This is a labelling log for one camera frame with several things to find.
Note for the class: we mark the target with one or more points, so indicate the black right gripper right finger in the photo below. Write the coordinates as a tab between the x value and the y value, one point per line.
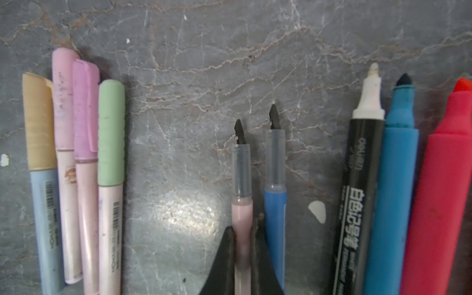
263	278

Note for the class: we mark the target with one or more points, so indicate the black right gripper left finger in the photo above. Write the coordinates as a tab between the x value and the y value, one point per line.
221	278

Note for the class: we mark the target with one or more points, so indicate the dark blue pen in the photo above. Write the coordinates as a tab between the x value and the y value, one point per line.
275	194

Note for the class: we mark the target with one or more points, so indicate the light pink cap pen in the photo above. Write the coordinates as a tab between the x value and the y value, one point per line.
242	210

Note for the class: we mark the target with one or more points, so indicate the light blue marker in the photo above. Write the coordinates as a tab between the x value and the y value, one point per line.
394	193

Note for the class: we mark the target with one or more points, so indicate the black marker white cap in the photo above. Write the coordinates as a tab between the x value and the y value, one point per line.
358	193

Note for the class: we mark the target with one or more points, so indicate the pink marker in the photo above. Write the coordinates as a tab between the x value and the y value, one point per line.
440	199

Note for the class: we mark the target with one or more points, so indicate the green cap pen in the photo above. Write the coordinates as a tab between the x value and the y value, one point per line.
111	175

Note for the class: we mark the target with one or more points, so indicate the purple cap pink pen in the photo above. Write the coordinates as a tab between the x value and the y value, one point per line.
86	79

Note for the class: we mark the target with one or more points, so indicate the beige cap blue pen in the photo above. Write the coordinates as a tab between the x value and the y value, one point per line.
42	165

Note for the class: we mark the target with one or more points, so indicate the white paper scrap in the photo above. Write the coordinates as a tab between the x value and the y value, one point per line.
4	160
318	209

